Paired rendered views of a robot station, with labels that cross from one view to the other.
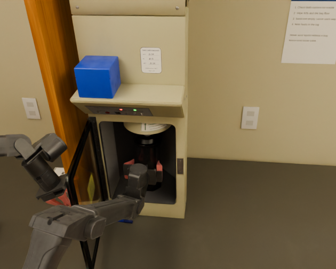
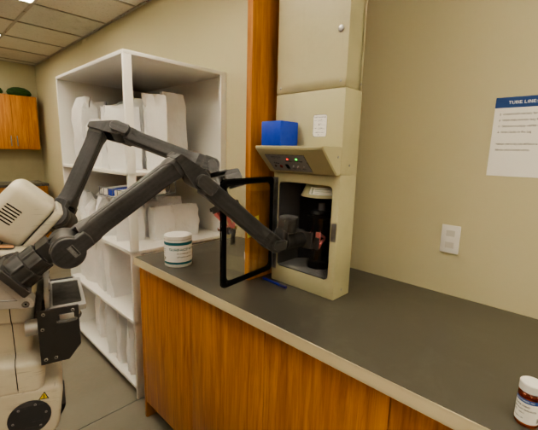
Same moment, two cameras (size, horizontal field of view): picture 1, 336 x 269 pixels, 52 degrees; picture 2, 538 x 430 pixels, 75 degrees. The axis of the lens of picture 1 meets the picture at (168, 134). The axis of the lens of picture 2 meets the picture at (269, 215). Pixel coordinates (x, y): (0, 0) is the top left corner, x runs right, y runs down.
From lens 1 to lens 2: 0.77 m
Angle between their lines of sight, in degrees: 40
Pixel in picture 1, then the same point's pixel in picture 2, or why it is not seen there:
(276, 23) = (479, 132)
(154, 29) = (324, 99)
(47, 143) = (230, 173)
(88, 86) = (267, 135)
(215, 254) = (337, 326)
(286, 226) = (441, 340)
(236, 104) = (435, 221)
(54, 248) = (167, 164)
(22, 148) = (211, 165)
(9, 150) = (203, 164)
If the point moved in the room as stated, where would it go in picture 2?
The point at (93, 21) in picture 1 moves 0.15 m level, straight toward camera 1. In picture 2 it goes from (288, 97) to (272, 90)
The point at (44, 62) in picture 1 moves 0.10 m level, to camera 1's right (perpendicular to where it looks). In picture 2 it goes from (248, 120) to (269, 119)
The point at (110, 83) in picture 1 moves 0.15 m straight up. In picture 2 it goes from (280, 132) to (281, 89)
